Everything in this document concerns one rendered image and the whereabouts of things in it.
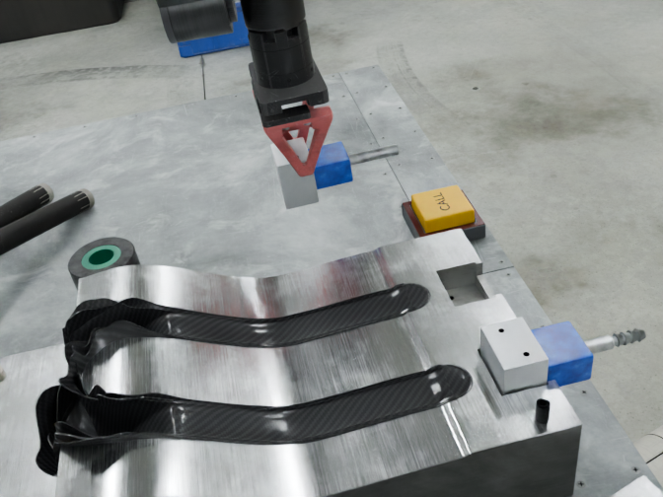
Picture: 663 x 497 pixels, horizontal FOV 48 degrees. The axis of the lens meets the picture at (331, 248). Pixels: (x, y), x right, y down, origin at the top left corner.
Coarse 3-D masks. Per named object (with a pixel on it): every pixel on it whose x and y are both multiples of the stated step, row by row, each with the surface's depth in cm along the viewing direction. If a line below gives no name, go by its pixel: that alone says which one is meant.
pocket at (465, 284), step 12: (468, 264) 70; (480, 264) 70; (444, 276) 70; (456, 276) 71; (468, 276) 71; (480, 276) 71; (456, 288) 72; (468, 288) 71; (480, 288) 70; (456, 300) 70; (468, 300) 70; (480, 300) 70
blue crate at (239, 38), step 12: (240, 12) 348; (240, 24) 351; (216, 36) 352; (228, 36) 353; (240, 36) 355; (180, 48) 352; (192, 48) 354; (204, 48) 355; (216, 48) 356; (228, 48) 357
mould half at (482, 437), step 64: (384, 256) 72; (448, 256) 71; (384, 320) 66; (448, 320) 64; (0, 384) 69; (128, 384) 57; (192, 384) 58; (256, 384) 61; (320, 384) 61; (0, 448) 63; (64, 448) 53; (128, 448) 52; (192, 448) 53; (256, 448) 55; (320, 448) 56; (384, 448) 55; (448, 448) 54; (512, 448) 54; (576, 448) 56
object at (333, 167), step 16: (272, 144) 79; (304, 144) 78; (336, 144) 79; (304, 160) 75; (320, 160) 77; (336, 160) 77; (352, 160) 78; (368, 160) 79; (288, 176) 76; (320, 176) 77; (336, 176) 77; (288, 192) 77; (304, 192) 77; (288, 208) 78
